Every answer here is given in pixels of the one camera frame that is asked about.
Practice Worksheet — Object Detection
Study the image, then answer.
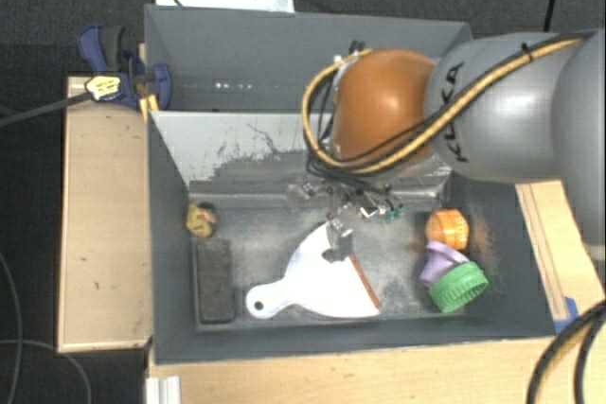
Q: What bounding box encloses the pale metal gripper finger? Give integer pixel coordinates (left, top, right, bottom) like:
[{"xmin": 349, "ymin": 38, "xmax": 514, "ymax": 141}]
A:
[
  {"xmin": 322, "ymin": 218, "xmax": 355, "ymax": 264},
  {"xmin": 285, "ymin": 182, "xmax": 317, "ymax": 214}
]

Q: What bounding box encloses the orange ribbed cup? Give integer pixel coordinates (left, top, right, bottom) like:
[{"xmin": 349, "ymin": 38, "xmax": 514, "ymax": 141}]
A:
[{"xmin": 424, "ymin": 208, "xmax": 471, "ymax": 252}]

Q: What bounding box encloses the grey metal bin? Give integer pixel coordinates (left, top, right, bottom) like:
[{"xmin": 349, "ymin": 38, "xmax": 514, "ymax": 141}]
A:
[{"xmin": 143, "ymin": 3, "xmax": 558, "ymax": 365}]

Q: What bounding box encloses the purple cup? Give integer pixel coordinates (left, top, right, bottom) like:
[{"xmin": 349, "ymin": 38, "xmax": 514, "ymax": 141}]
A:
[{"xmin": 418, "ymin": 240, "xmax": 471, "ymax": 290}]

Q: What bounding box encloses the dark flat block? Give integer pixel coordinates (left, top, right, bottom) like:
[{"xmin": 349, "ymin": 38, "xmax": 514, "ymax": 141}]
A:
[{"xmin": 195, "ymin": 237, "xmax": 238, "ymax": 325}]

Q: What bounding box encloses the yellow toy figure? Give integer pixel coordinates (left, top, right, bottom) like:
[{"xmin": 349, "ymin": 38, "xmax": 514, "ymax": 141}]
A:
[{"xmin": 186, "ymin": 202, "xmax": 220, "ymax": 239}]

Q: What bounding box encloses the pale wood board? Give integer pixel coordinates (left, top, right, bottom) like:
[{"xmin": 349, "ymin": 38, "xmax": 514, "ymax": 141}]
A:
[{"xmin": 57, "ymin": 75, "xmax": 155, "ymax": 354}]

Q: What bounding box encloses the green ribbed cup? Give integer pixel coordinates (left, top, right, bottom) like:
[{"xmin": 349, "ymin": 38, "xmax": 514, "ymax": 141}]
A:
[{"xmin": 428, "ymin": 260, "xmax": 490, "ymax": 315}]

